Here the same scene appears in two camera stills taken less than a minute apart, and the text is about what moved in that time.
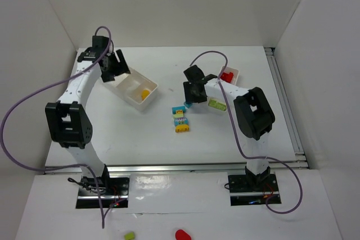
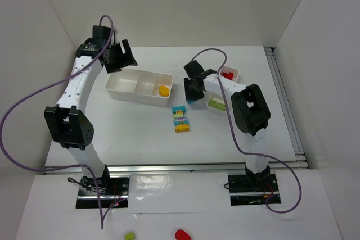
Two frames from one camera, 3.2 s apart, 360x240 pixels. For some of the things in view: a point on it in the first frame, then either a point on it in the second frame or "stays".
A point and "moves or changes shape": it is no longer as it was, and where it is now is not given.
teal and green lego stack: (178, 111) stays
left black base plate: (113, 191) stays
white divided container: (136, 90) moves or changes shape
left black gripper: (113, 67) → (117, 57)
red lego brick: (227, 77) stays
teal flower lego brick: (181, 121) stays
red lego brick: (225, 76) stays
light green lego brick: (214, 103) stays
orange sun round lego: (144, 93) → (163, 91)
